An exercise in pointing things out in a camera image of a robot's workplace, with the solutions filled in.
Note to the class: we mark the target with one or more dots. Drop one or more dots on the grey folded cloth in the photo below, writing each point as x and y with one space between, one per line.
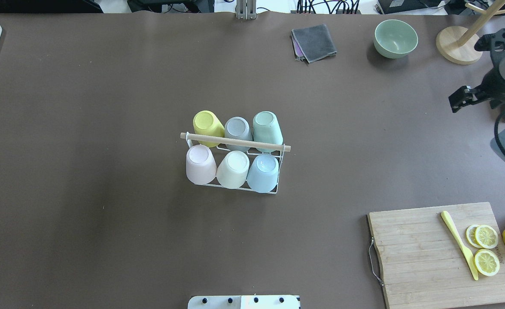
312 43

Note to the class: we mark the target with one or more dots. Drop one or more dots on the white wire cup rack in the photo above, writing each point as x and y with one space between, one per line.
193 139

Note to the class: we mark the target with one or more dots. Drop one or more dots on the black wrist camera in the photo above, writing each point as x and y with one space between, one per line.
493 43

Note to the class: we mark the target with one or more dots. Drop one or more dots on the cream white cup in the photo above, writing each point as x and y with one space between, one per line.
232 172

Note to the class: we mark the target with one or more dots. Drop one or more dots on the mint green bowl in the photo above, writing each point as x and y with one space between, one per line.
395 39

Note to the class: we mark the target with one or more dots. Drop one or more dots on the wooden cutting board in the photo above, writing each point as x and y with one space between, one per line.
421 265

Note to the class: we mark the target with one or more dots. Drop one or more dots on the yellow plastic knife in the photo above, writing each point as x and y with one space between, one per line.
467 253

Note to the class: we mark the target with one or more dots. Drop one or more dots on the pink cup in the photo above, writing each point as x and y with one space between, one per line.
200 165

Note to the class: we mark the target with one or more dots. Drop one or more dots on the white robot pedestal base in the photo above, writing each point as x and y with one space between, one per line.
277 301

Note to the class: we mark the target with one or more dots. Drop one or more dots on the grey cup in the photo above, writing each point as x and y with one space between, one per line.
238 128

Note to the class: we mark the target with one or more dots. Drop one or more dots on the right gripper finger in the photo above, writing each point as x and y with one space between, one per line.
463 97

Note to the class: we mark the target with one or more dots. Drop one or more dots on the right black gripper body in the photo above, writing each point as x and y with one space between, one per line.
494 84

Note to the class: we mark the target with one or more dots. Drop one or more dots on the light blue cup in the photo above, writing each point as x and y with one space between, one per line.
263 173

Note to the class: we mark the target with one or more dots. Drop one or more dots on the lemon slice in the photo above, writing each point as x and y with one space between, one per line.
486 237
486 262
470 235

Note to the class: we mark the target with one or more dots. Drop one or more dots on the yellow cup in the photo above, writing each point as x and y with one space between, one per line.
207 123

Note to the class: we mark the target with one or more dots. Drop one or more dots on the mint green cup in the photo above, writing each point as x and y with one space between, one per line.
266 128

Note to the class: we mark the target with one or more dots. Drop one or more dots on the wooden mug tree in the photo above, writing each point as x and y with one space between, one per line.
463 46

